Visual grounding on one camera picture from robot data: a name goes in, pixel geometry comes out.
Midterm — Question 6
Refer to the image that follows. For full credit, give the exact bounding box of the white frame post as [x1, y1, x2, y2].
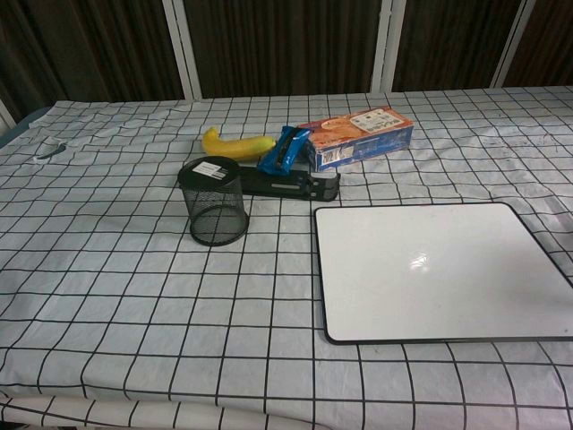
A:
[489, 0, 536, 90]
[0, 96, 16, 133]
[161, 0, 203, 101]
[370, 0, 406, 94]

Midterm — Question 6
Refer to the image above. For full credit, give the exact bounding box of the yellow banana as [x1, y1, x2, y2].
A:
[201, 126, 278, 164]

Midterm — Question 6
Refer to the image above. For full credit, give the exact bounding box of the blue snack packet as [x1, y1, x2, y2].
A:
[256, 125, 312, 176]

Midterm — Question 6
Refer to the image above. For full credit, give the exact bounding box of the black mesh pen cup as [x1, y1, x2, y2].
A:
[176, 155, 251, 246]

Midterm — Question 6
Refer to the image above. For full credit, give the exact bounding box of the black flat folding stand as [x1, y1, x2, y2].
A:
[235, 163, 343, 201]

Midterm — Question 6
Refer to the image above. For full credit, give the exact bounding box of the white tray board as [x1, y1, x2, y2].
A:
[313, 202, 573, 346]

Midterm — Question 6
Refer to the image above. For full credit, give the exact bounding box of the white black-grid tablecloth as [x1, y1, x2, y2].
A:
[0, 86, 573, 430]

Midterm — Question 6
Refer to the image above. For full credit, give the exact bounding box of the orange biscuit box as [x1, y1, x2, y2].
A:
[295, 105, 415, 173]

